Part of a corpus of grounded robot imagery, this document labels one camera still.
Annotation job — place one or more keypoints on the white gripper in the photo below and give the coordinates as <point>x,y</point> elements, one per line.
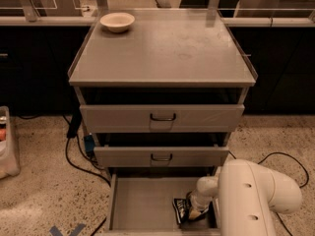
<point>199,199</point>

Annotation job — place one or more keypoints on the dark blue chip bag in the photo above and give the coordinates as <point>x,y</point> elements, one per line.
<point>182,207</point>

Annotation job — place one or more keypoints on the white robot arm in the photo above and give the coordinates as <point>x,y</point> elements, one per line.
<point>247,193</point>

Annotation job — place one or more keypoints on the grey bottom drawer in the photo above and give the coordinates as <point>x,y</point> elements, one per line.
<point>141,205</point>

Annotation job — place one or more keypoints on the grey drawer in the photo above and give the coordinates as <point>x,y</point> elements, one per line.
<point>141,205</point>
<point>195,118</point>
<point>141,156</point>

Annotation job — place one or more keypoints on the grey middle drawer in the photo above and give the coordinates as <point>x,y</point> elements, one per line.
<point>141,156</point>

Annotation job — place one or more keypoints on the grey drawer cabinet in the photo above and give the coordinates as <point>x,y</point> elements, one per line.
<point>181,56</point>

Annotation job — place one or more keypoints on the grey top drawer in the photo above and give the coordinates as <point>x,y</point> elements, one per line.
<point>195,118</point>

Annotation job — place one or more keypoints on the blue power box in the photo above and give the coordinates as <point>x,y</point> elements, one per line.
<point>89,143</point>

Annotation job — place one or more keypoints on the black power adapter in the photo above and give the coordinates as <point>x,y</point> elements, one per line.
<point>74,124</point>

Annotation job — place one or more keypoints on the clear plastic bin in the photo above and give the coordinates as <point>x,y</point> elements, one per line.
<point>9,149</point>

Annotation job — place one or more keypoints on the white bowl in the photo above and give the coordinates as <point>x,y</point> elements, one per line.
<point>117,22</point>

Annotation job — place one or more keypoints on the black middle drawer handle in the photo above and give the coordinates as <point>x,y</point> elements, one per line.
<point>161,158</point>

